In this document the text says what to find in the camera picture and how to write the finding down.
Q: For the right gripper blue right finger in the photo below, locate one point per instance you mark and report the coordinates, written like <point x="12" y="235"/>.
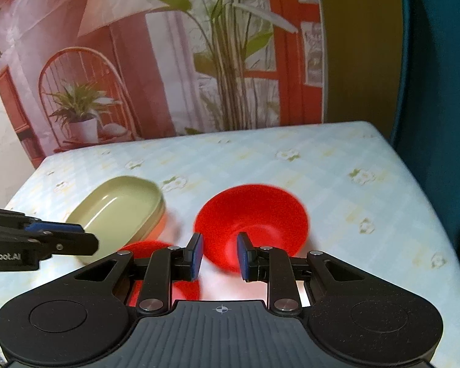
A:
<point x="272" y="266"/>

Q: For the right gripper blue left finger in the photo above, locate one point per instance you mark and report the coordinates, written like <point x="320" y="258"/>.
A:
<point x="166" y="266"/>

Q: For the red bowl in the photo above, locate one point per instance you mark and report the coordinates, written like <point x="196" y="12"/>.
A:
<point x="141" y="252"/>
<point x="269" y="215"/>

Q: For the light green square plate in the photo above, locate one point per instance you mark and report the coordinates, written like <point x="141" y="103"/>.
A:
<point x="121" y="211"/>

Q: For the printed room scene backdrop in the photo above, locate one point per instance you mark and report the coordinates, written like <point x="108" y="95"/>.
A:
<point x="78" y="73"/>

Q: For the teal curtain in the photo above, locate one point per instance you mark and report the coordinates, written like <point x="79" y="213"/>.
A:
<point x="426" y="133"/>

